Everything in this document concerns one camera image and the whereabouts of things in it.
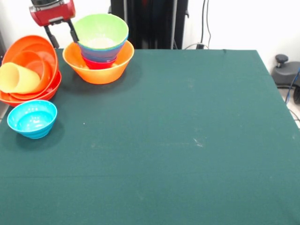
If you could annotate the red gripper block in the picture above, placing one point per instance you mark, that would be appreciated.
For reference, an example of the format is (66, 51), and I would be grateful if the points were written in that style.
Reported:
(55, 15)

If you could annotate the large red plastic bowl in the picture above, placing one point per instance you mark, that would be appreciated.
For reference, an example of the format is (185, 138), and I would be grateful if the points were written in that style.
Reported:
(54, 70)
(57, 87)

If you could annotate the green plastic bowl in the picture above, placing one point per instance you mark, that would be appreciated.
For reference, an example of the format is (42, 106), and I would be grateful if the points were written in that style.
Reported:
(100, 28)

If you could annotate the small orange-red plastic bowl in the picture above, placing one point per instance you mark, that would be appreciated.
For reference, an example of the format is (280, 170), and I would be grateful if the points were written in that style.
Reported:
(45, 72)

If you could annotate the large blue plastic bowl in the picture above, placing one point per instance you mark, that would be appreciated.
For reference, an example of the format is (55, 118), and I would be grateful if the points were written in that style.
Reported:
(100, 52)

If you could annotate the small blue plastic bowl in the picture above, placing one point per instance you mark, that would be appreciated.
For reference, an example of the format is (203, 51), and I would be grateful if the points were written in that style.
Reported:
(99, 58)

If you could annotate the small magenta plastic bowl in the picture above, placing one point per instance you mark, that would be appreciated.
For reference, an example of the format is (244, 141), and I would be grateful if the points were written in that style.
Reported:
(98, 64)

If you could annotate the large orange plastic bowl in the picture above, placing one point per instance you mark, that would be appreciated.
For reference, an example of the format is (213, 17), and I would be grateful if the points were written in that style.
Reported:
(100, 76)

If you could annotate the yellow plastic cup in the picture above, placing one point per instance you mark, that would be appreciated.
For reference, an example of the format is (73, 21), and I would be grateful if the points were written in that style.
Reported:
(18, 78)

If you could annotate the small cyan plastic bowl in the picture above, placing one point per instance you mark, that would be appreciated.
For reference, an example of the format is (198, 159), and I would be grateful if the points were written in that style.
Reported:
(32, 119)

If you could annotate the dark green tablecloth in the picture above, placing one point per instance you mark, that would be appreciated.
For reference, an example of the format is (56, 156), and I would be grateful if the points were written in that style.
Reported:
(150, 175)

